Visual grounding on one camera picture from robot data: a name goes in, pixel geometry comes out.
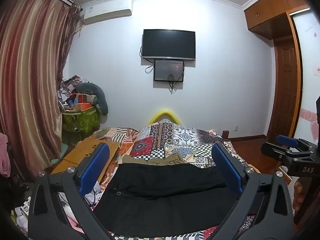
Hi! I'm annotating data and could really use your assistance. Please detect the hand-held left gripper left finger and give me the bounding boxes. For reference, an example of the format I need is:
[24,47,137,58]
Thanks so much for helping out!
[28,142,118,240]

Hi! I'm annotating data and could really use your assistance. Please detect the pink cloth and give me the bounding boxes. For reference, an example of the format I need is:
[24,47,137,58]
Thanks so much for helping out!
[0,133,12,178]

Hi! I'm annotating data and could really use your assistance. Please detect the grey curved pillow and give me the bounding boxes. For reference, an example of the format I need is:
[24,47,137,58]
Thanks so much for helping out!
[75,82,109,115]

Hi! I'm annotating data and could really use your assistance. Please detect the patchwork print bedsheet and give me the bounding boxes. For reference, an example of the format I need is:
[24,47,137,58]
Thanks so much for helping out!
[92,121,258,240]

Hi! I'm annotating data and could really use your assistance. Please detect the overhead wooden cabinet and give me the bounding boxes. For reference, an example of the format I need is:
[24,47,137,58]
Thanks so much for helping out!
[244,0,310,40]

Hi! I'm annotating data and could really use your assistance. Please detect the pale green plastic basin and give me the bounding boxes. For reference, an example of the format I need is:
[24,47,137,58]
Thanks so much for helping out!
[51,142,68,165]

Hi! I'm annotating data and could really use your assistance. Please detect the brown wooden door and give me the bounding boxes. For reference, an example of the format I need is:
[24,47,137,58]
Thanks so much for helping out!
[266,39,297,138]

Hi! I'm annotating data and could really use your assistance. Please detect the small black wall monitor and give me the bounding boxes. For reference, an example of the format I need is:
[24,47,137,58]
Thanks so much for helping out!
[153,59,185,83]

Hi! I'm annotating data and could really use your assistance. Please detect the white pink-print wardrobe door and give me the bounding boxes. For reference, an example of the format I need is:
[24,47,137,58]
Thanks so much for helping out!
[290,7,320,143]

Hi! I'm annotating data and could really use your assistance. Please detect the scattered white papers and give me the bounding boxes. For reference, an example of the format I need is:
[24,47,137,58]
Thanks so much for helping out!
[12,195,33,230]

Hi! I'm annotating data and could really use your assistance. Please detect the striped red beige curtain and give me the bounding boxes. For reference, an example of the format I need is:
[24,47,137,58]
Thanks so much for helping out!
[0,0,80,180]

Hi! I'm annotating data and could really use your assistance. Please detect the khaki pants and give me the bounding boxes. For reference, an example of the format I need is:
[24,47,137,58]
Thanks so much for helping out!
[122,153,185,167]

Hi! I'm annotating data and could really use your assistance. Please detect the orange striped quilt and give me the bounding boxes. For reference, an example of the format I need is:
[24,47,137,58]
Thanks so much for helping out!
[87,127,139,190]

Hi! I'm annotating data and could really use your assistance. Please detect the black wall television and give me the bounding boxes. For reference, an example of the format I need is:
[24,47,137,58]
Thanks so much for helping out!
[142,29,196,61]

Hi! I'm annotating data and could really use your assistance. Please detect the white wall air conditioner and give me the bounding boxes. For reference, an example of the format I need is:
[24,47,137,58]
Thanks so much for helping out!
[83,0,133,26]

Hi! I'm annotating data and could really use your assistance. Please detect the yellow foam bed-end pad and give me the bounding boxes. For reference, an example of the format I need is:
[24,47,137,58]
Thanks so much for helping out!
[148,109,182,125]

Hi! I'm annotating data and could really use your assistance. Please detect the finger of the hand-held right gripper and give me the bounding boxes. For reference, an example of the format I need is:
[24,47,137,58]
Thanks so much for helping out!
[276,134,316,154]
[261,142,300,167]

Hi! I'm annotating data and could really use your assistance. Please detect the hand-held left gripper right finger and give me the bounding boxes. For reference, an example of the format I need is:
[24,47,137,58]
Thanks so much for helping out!
[211,143,294,240]

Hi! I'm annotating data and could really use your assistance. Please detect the black pants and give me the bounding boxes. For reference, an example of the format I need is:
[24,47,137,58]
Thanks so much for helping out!
[93,162,240,238]

